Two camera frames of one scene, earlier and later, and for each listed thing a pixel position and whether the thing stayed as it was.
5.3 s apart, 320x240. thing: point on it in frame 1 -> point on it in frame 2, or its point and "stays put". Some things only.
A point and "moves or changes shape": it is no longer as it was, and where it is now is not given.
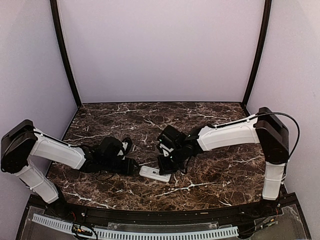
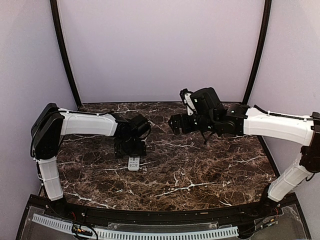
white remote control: [153, 173] moves or changes shape
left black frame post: [55, 14] stays put
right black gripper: [164, 169] -> [185, 128]
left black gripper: [128, 168] -> [140, 150]
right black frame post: [261, 44] stays put
